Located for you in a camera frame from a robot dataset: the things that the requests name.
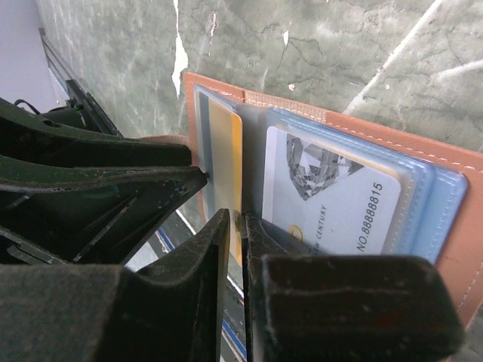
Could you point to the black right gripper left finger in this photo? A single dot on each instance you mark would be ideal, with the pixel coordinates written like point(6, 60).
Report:
point(170, 310)

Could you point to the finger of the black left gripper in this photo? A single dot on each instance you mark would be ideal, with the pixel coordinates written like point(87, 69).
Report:
point(100, 215)
point(39, 140)

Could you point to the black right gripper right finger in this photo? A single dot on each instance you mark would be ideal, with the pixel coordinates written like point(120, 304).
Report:
point(343, 308)

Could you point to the brown leather card holder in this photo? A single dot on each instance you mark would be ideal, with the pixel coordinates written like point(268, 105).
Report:
point(439, 212)

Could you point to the white diamond print card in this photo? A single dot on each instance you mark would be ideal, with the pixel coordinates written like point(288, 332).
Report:
point(325, 198)

